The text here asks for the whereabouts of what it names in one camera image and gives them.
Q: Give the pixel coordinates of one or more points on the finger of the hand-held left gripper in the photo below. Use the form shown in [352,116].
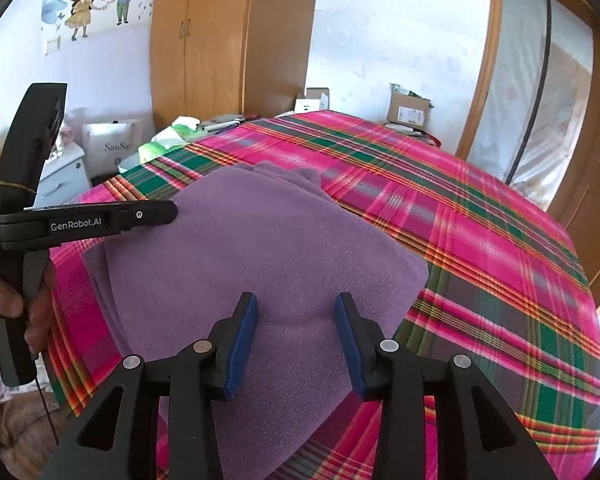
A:
[145,215]

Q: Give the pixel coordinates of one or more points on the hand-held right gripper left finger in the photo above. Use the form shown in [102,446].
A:
[242,347]

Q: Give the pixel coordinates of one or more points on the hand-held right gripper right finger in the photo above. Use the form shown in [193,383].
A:
[350,347]

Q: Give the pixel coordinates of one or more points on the purple fleece garment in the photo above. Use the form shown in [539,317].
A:
[280,240]

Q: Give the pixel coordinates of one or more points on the person's left hand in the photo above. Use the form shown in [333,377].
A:
[42,310]

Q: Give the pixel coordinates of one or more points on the grey nightstand cabinet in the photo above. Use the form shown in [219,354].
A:
[65,175]

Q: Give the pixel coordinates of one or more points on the small bottles and boxes cluster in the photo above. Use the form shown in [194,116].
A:
[66,137]

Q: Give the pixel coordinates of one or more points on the green white tissue pack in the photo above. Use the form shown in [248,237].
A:
[186,124]
[160,147]

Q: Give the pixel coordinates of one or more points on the white paper bag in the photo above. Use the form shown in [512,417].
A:
[112,147]

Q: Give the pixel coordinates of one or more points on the pink plaid blanket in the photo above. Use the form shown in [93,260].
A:
[480,260]

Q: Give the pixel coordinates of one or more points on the wooden wardrobe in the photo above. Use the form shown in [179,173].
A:
[230,35]

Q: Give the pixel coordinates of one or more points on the white cardboard box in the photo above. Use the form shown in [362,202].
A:
[310,100]

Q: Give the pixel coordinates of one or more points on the floral bedding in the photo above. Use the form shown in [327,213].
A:
[25,420]

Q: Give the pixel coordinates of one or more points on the brown cardboard box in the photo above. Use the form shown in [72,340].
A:
[407,110]

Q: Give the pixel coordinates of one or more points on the wooden door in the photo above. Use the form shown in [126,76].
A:
[595,185]

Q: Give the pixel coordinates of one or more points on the clear plastic door curtain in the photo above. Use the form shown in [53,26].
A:
[530,100]

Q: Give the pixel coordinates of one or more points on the white wall socket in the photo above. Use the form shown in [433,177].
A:
[52,46]

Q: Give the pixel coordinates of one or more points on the cartoon wall sticker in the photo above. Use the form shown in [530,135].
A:
[100,0]

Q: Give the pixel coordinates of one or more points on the wooden door frame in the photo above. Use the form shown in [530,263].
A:
[477,60]

